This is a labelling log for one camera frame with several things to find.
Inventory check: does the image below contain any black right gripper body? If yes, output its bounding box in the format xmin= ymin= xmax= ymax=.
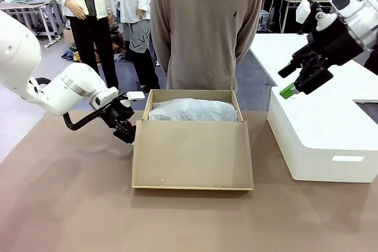
xmin=306 ymin=18 xmax=364 ymax=67

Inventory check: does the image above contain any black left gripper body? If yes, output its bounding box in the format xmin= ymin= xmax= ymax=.
xmin=102 ymin=97 xmax=136 ymax=130

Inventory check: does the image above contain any white wrapping paper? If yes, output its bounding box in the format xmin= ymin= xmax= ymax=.
xmin=148 ymin=98 xmax=239 ymax=123

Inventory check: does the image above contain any cardboard shoe box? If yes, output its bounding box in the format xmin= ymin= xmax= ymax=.
xmin=131 ymin=89 xmax=255 ymax=192

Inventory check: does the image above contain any small brown cardboard box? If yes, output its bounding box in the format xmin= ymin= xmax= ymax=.
xmin=63 ymin=28 xmax=75 ymax=44

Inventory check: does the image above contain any white storage bin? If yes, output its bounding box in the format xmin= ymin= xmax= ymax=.
xmin=267 ymin=85 xmax=378 ymax=184

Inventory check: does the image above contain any pile of colourful clothes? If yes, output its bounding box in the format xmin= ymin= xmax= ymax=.
xmin=61 ymin=24 xmax=131 ymax=64

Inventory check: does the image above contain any person in beige sweater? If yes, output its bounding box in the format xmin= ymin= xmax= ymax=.
xmin=149 ymin=0 xmax=265 ymax=92

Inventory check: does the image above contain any grey folding table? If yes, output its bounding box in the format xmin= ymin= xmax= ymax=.
xmin=0 ymin=0 xmax=64 ymax=48

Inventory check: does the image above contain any white round gripper mount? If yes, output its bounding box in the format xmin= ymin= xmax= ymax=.
xmin=315 ymin=12 xmax=338 ymax=32

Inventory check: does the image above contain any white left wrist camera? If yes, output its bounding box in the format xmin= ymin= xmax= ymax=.
xmin=126 ymin=91 xmax=146 ymax=101

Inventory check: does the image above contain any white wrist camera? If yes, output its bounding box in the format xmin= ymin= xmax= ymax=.
xmin=126 ymin=91 xmax=146 ymax=101
xmin=296 ymin=0 xmax=312 ymax=24

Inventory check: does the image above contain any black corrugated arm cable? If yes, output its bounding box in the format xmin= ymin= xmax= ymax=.
xmin=35 ymin=77 xmax=116 ymax=132

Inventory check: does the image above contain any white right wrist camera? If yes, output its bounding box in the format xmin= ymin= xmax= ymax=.
xmin=296 ymin=0 xmax=312 ymax=24

